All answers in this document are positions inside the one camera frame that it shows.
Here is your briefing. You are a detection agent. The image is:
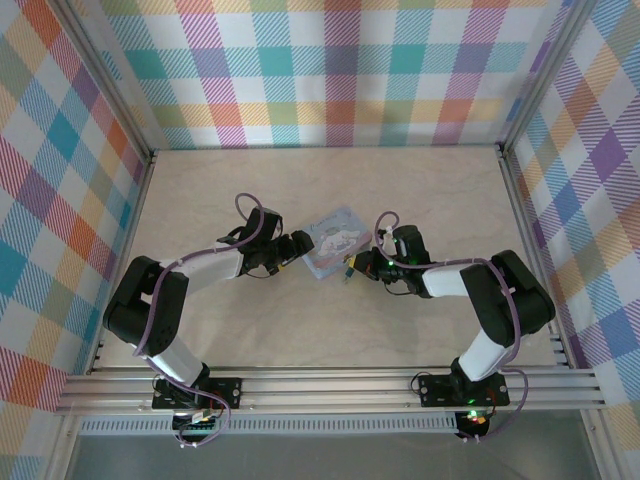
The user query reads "grey metal panel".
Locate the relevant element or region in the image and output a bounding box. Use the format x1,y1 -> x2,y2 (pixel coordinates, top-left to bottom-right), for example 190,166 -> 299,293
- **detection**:
63,433 -> 604,480

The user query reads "long aluminium base rail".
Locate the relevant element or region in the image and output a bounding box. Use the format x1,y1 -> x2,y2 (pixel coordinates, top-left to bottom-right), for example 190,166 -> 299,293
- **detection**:
54,366 -> 607,414

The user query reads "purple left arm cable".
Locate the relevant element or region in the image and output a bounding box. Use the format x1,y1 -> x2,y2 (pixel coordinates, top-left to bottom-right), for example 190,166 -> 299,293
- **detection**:
131,192 -> 275,449

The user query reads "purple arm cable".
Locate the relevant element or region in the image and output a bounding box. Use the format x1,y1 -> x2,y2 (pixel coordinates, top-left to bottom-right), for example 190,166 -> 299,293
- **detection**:
374,210 -> 532,444
131,192 -> 275,449

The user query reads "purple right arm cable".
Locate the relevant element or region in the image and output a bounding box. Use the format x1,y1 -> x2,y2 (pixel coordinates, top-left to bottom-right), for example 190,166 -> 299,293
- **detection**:
374,210 -> 532,444

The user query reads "aluminium side rail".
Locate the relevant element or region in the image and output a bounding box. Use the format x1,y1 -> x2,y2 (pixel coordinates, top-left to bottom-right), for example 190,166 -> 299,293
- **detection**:
88,149 -> 159,374
496,143 -> 572,372

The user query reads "grey slotted cable duct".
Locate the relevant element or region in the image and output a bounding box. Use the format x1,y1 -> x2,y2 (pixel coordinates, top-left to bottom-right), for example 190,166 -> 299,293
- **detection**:
78,416 -> 459,437

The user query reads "aluminium frame post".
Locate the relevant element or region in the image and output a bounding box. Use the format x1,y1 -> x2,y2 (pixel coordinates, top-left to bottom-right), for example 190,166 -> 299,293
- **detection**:
498,0 -> 597,154
53,0 -> 157,162

